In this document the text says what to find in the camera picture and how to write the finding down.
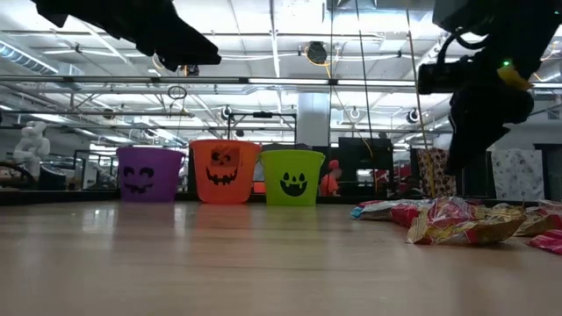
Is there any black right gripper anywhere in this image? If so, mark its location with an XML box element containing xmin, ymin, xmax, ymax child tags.
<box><xmin>445</xmin><ymin>32</ymin><xmax>548</xmax><ymax>176</ymax></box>

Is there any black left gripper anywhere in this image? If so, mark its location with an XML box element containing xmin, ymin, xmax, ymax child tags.
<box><xmin>30</xmin><ymin>0</ymin><xmax>223</xmax><ymax>72</ymax></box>

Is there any gold crinkly candy pack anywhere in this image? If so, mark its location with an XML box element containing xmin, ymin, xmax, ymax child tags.
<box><xmin>406</xmin><ymin>196</ymin><xmax>528</xmax><ymax>247</ymax></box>
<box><xmin>515</xmin><ymin>205</ymin><xmax>562</xmax><ymax>238</ymax></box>

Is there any blue white chocolate bar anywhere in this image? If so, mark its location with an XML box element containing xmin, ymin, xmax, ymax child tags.
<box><xmin>349</xmin><ymin>199</ymin><xmax>436</xmax><ymax>220</ymax></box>

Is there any purple halloween bucket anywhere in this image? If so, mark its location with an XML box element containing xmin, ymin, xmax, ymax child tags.
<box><xmin>116</xmin><ymin>147</ymin><xmax>186</xmax><ymax>204</ymax></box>

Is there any orange halloween bucket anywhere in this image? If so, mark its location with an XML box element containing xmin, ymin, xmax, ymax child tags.
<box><xmin>189</xmin><ymin>139</ymin><xmax>263</xmax><ymax>205</ymax></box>

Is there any green halloween bucket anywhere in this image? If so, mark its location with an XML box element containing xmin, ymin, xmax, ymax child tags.
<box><xmin>258</xmin><ymin>148</ymin><xmax>327</xmax><ymax>207</ymax></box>

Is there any brown patterned curtain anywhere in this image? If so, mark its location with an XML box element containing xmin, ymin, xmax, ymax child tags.
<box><xmin>415</xmin><ymin>147</ymin><xmax>458</xmax><ymax>198</ymax></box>

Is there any white patterned curtain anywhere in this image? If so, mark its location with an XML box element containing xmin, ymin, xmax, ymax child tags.
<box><xmin>490</xmin><ymin>148</ymin><xmax>545</xmax><ymax>202</ymax></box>

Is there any small yellow tag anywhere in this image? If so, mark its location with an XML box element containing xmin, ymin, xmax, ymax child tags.
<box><xmin>498</xmin><ymin>65</ymin><xmax>532</xmax><ymax>91</ymax></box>

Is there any black cabinet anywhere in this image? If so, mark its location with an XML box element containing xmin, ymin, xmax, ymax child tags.
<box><xmin>336</xmin><ymin>137</ymin><xmax>395</xmax><ymax>198</ymax></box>

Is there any person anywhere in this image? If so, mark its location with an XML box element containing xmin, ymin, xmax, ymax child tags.
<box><xmin>318</xmin><ymin>158</ymin><xmax>345</xmax><ymax>198</ymax></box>

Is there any white robot figure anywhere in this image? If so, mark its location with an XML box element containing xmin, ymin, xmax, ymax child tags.
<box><xmin>11</xmin><ymin>120</ymin><xmax>52</xmax><ymax>179</ymax></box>

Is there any yellow cable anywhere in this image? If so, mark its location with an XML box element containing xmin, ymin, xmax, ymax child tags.
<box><xmin>406</xmin><ymin>0</ymin><xmax>436</xmax><ymax>198</ymax></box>

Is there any long ceiling light rail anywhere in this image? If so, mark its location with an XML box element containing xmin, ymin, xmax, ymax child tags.
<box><xmin>0</xmin><ymin>75</ymin><xmax>562</xmax><ymax>87</ymax></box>

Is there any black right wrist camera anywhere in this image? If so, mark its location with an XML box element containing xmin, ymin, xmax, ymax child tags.
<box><xmin>416</xmin><ymin>60</ymin><xmax>479</xmax><ymax>96</ymax></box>

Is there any long black cable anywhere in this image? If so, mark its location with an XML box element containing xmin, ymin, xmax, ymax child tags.
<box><xmin>354</xmin><ymin>0</ymin><xmax>378</xmax><ymax>195</ymax></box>

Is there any black gantry frame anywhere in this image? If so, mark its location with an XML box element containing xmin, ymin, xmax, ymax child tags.
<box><xmin>226</xmin><ymin>111</ymin><xmax>299</xmax><ymax>146</ymax></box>

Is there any silver air duct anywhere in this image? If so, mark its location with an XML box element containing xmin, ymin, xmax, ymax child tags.
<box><xmin>0</xmin><ymin>39</ymin><xmax>59</xmax><ymax>75</ymax></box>

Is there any black aluminium table frame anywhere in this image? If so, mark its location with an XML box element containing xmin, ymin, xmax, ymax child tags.
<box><xmin>0</xmin><ymin>187</ymin><xmax>562</xmax><ymax>208</ymax></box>

